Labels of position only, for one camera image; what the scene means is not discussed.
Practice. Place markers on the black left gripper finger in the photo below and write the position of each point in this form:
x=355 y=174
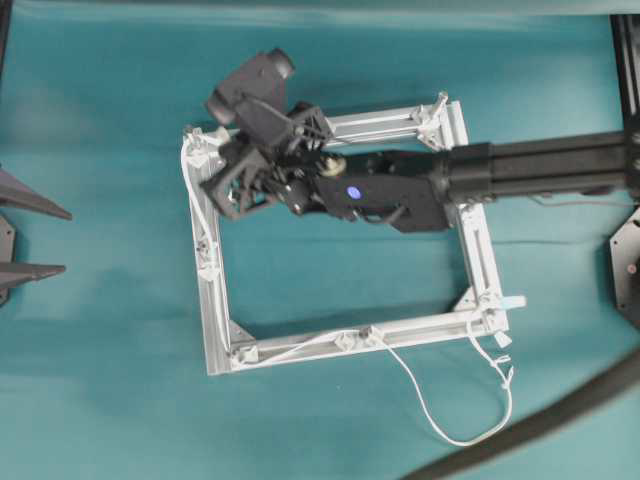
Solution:
x=15 y=194
x=16 y=274

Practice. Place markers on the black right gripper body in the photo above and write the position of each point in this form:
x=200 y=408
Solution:
x=275 y=157

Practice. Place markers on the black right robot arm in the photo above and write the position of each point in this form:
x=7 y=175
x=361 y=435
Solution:
x=414 y=192

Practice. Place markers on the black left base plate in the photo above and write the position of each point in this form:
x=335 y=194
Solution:
x=7 y=240

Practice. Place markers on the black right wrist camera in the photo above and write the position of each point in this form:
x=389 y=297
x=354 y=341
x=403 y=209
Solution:
x=253 y=98

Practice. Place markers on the square aluminium extrusion frame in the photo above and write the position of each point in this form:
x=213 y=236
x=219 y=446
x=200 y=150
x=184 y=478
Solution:
x=278 y=290

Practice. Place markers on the black vertical extrusion rail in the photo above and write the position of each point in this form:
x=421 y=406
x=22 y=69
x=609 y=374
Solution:
x=625 y=31

